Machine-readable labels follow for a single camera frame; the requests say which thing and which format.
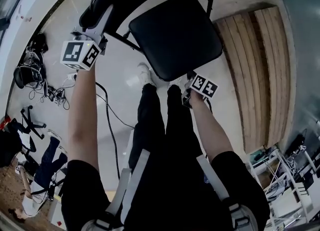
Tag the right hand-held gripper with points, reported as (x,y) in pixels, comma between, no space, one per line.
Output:
(203,86)

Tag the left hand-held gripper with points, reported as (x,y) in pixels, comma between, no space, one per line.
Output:
(75,53)

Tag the black folding chair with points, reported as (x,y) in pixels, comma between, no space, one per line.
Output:
(175,35)

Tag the person's right forearm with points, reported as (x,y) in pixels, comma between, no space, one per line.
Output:
(212,130)

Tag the person's left forearm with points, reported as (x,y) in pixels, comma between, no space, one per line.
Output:
(82,115)

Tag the black swivel office chair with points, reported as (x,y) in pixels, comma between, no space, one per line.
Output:
(27,125)

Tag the person's right white shoe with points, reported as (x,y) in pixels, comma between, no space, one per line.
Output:
(175,82)

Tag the wooden slat pallet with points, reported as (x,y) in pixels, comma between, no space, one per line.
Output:
(257,75)

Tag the black bag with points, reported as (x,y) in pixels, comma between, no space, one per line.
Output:
(41,41)

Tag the white power strip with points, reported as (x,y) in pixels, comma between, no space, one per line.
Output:
(72,76)

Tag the white window ledge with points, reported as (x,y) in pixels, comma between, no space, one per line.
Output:
(27,7)

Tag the small white tool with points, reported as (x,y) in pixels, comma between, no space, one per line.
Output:
(23,17)

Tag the person's black clothed body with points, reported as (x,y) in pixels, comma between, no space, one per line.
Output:
(162,162)

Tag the black round bowl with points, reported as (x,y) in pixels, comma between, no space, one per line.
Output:
(18,77)

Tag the white chest harness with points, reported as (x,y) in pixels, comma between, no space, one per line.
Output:
(136,172)

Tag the white metal shelf rack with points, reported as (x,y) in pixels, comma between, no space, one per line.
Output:
(303,201)

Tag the brown perforated board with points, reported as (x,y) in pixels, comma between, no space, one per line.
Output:
(12,190)

